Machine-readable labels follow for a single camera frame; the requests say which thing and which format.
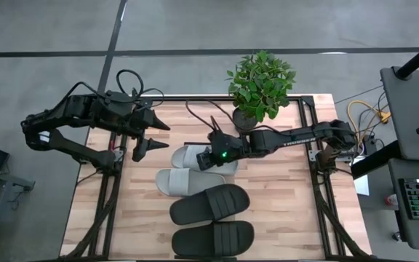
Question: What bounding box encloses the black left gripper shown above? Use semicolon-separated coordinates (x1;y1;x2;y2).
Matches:
129;108;171;163

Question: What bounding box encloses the black slide sandal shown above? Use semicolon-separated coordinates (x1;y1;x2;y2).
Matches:
169;183;251;226
171;220;255;258

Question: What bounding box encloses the grey slide sandal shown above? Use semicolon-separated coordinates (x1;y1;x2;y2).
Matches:
154;167;227;197
171;144;239;176

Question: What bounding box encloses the black plant pot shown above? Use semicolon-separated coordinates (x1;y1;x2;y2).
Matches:
226;49;298;132

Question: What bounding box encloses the black power strip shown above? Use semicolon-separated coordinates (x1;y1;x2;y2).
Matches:
361;133;378;156

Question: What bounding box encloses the black metal bar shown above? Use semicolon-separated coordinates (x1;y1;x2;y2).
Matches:
350;140;402;180

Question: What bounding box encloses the grey desk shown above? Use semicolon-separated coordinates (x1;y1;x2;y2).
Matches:
387;158;419;253
379;66;419;163

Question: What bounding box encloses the black round pole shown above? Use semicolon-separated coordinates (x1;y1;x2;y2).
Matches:
394;33;419;80

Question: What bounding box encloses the yellow cable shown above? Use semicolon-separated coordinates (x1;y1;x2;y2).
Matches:
346;100;391;146

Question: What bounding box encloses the white paper sheet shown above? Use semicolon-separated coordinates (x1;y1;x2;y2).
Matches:
353;156;371;197

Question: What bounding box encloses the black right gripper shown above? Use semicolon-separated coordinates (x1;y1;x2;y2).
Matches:
196;130;251;172

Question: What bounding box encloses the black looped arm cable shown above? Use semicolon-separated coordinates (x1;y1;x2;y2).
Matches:
116;68;165;110

